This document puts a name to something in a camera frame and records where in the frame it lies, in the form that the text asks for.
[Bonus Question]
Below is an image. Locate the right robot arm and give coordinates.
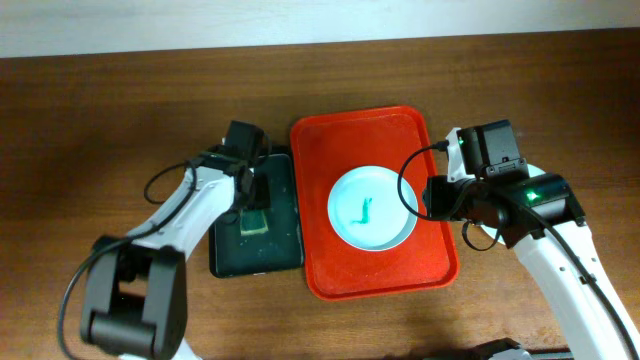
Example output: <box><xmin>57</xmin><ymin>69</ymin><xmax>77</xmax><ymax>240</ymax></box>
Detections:
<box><xmin>422</xmin><ymin>120</ymin><xmax>639</xmax><ymax>359</ymax></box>

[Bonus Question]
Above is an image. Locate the red plastic tray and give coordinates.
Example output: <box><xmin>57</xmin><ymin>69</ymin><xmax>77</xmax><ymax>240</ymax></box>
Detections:
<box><xmin>290</xmin><ymin>105</ymin><xmax>459</xmax><ymax>301</ymax></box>

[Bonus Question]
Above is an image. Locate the black plastic tray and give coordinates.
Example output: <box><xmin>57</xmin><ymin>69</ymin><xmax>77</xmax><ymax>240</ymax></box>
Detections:
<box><xmin>209</xmin><ymin>146</ymin><xmax>304</xmax><ymax>278</ymax></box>

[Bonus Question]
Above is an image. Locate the light green plate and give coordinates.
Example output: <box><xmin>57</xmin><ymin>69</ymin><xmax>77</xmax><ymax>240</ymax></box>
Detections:
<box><xmin>480</xmin><ymin>164</ymin><xmax>545</xmax><ymax>245</ymax></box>

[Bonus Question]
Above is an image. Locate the green yellow sponge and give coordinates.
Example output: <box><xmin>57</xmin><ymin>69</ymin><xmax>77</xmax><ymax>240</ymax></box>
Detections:
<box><xmin>240</xmin><ymin>210</ymin><xmax>269</xmax><ymax>236</ymax></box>

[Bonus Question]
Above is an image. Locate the light blue plate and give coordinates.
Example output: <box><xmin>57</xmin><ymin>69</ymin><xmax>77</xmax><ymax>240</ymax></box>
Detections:
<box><xmin>327</xmin><ymin>166</ymin><xmax>418</xmax><ymax>252</ymax></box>

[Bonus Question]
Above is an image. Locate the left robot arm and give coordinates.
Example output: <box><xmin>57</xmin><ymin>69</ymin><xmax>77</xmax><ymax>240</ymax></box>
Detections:
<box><xmin>78</xmin><ymin>121</ymin><xmax>271</xmax><ymax>359</ymax></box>

